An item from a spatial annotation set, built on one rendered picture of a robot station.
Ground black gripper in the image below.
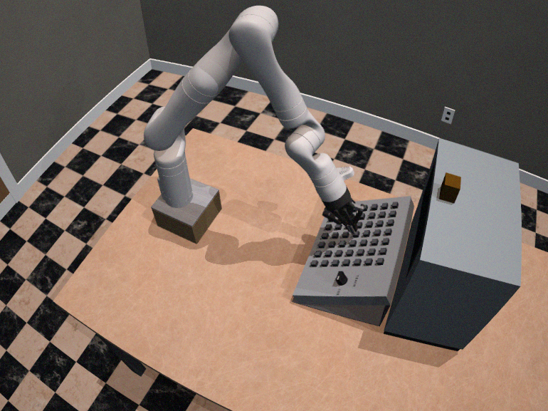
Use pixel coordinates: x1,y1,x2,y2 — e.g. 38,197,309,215
322,188,364,234

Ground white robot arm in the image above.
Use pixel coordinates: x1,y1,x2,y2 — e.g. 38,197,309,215
144,6,354,208

